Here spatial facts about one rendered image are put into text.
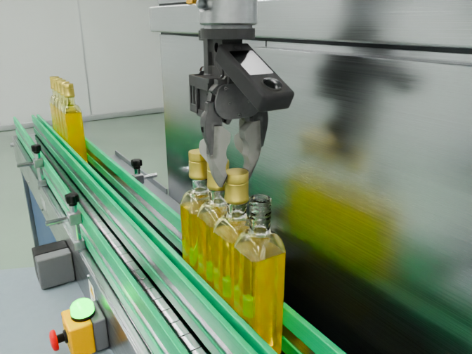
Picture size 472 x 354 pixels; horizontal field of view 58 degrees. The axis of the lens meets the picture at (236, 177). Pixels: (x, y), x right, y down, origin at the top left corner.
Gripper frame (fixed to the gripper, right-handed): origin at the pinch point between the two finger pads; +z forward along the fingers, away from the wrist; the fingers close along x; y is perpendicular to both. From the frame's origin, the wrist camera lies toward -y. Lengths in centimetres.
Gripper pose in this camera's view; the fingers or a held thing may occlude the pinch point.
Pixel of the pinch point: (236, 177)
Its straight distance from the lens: 60.9
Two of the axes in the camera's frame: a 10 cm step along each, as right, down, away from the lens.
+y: -5.1, -3.0, 8.1
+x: -8.6, 1.8, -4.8
